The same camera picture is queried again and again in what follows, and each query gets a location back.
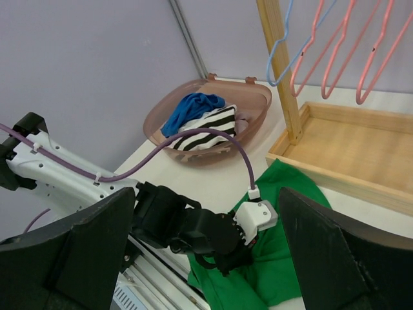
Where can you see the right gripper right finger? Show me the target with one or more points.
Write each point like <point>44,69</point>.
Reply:
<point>342,263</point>

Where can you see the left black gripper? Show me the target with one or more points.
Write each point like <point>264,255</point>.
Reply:
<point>228,242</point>

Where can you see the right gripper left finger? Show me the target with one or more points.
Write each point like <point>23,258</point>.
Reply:
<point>72,263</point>

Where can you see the green tank top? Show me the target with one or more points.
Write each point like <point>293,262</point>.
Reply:
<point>271,279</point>

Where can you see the mauve pink tank top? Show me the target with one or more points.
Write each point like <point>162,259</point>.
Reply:
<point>241,122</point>

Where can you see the blue tank top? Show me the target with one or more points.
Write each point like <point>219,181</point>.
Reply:
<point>191,107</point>

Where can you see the blue wire hanger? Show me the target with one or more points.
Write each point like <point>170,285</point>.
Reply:
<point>317,22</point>

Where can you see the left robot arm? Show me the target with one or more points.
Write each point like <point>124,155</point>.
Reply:
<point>162,218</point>

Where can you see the wooden clothes rack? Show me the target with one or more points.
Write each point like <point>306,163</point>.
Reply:
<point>363,153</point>

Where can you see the pink plastic basin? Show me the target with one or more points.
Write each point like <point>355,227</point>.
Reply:
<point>251,99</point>

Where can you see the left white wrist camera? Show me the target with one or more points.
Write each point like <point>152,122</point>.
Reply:
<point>255,215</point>

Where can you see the white slotted cable duct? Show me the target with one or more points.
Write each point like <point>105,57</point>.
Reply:
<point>123,298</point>

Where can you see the aluminium mounting rail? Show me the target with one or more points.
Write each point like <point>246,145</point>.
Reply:
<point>159,279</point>

